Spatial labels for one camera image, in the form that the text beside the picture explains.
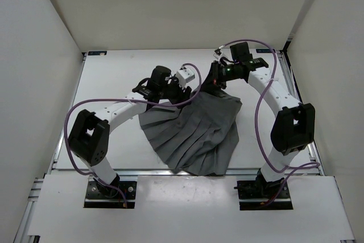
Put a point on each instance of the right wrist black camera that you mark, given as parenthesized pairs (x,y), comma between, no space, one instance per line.
(240,52)

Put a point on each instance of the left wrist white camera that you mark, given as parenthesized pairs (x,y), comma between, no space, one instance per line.
(184,76)

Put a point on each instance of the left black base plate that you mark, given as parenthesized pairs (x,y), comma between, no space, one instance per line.
(98,196)

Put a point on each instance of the aluminium front rail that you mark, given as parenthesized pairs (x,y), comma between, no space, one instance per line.
(165,172)

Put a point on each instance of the blue corner label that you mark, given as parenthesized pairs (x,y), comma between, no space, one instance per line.
(97,53)
(261,51)

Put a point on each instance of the right blue corner label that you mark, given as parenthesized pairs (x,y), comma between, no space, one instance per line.
(261,51)

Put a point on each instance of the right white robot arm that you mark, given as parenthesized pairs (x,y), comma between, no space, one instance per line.
(294,124)

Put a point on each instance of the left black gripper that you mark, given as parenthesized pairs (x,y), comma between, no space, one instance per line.
(178,99)

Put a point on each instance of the grey pleated skirt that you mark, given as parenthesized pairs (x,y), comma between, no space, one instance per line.
(200,138)

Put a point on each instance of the left blue corner label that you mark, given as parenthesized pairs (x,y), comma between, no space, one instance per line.
(97,53)

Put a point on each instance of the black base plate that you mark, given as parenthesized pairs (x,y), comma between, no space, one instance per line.
(259,195)
(98,196)

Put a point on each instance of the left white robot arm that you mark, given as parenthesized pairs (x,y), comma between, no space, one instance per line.
(89,137)

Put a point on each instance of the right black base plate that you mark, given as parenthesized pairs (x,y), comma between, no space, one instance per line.
(259,195)

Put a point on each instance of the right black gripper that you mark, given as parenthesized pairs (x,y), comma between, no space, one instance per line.
(214,82)

